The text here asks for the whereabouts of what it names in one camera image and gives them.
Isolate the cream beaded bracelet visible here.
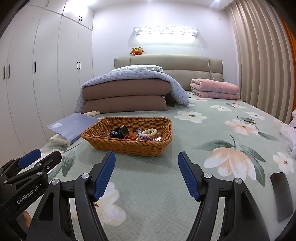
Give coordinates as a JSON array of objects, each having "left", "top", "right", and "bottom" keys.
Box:
[{"left": 140, "top": 128, "right": 158, "bottom": 137}]

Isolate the purple cover book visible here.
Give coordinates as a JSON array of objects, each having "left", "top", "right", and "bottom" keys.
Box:
[{"left": 47, "top": 113, "right": 98, "bottom": 146}]

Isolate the cream plush toy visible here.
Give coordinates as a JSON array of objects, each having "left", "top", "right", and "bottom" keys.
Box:
[{"left": 83, "top": 111, "right": 100, "bottom": 118}]

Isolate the black smart watch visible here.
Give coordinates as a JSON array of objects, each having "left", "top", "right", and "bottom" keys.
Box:
[{"left": 107, "top": 126, "right": 129, "bottom": 139}]

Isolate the brown wicker basket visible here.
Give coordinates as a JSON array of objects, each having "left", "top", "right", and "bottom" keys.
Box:
[{"left": 81, "top": 116, "right": 172, "bottom": 157}]

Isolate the green floral bedspread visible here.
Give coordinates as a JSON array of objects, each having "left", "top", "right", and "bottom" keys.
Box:
[{"left": 23, "top": 90, "right": 296, "bottom": 241}]

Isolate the brown folded quilt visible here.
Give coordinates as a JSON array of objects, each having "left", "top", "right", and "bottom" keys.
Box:
[{"left": 82, "top": 79, "right": 172, "bottom": 113}]

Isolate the white wardrobe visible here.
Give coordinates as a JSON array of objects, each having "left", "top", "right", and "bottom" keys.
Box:
[{"left": 1, "top": 1, "right": 94, "bottom": 164}]

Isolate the lavender patterned blanket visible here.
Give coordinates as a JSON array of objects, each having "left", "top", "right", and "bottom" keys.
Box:
[{"left": 74, "top": 69, "right": 190, "bottom": 113}]

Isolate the pink folded blanket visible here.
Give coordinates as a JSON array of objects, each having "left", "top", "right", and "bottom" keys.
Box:
[{"left": 190, "top": 78, "right": 239, "bottom": 100}]

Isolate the orange plush toy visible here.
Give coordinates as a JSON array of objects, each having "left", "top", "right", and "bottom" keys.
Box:
[{"left": 130, "top": 47, "right": 145, "bottom": 56}]

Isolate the beige pleated curtain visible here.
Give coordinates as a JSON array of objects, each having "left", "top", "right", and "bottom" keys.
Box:
[{"left": 226, "top": 1, "right": 295, "bottom": 123}]

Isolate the beige padded headboard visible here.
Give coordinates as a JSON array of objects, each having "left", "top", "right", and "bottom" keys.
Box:
[{"left": 114, "top": 54, "right": 224, "bottom": 90}]

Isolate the orange curtain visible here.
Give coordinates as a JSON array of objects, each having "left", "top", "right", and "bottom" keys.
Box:
[{"left": 280, "top": 17, "right": 296, "bottom": 64}]

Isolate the white charging cable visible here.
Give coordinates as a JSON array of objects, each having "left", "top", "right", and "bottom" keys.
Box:
[{"left": 207, "top": 58, "right": 214, "bottom": 82}]

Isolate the wall light fixture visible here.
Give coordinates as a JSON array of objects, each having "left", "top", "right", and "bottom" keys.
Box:
[{"left": 128, "top": 25, "right": 203, "bottom": 48}]

